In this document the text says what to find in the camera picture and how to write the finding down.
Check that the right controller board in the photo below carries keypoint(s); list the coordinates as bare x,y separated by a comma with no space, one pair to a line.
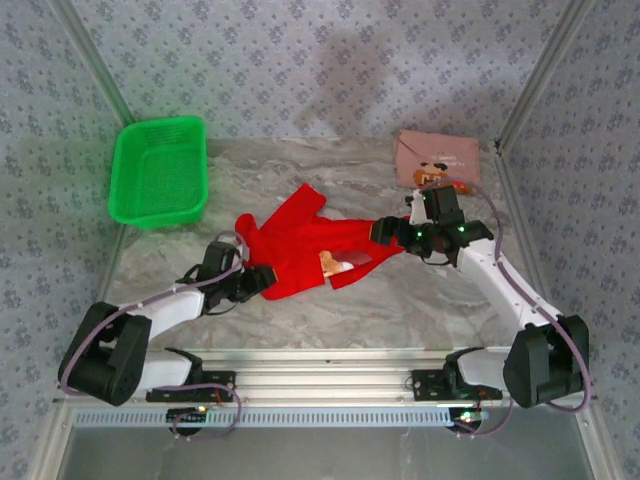
470,419

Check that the folded pink t-shirt pixel print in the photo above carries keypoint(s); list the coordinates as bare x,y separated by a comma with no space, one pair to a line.
435,150

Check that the controller board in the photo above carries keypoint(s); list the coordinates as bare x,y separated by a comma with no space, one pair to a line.
470,419
187,416

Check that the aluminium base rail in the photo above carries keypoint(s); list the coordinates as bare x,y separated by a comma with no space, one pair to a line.
325,372

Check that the aluminium frame post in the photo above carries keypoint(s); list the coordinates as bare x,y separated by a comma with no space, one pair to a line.
547,65

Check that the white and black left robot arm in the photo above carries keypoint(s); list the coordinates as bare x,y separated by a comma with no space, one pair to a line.
170,310

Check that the green plastic basket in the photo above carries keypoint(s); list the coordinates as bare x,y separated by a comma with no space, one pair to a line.
160,175

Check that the shiny metal sheet panel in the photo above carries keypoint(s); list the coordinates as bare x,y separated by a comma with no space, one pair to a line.
325,455

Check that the left controller board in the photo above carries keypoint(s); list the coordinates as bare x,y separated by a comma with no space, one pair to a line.
187,416

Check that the red t-shirt with bear print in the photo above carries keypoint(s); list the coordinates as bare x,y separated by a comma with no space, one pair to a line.
295,250

